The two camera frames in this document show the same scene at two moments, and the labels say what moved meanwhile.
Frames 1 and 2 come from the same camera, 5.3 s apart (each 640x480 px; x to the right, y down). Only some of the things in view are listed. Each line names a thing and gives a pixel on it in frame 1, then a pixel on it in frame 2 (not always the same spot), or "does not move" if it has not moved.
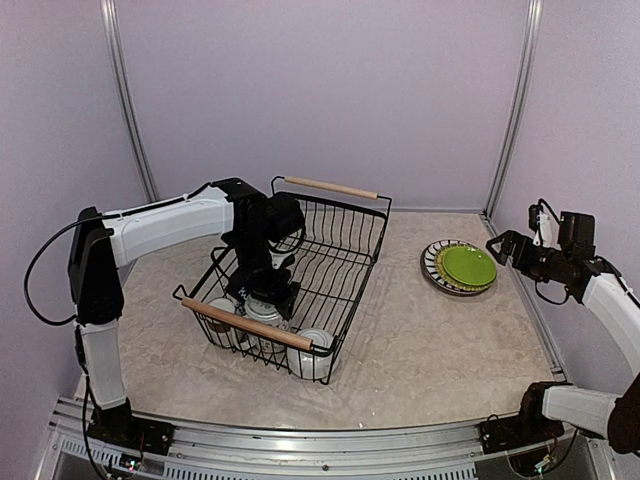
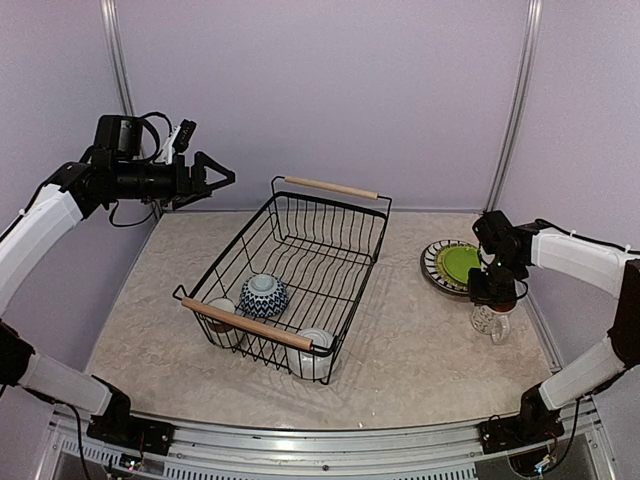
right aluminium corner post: x=515 y=136 does not move
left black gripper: x=271 y=292 → x=183 y=184
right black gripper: x=520 y=260 → x=479 y=295
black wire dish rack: x=281 y=290 does not move
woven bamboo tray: x=451 y=279 does not move
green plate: x=470 y=266 does not move
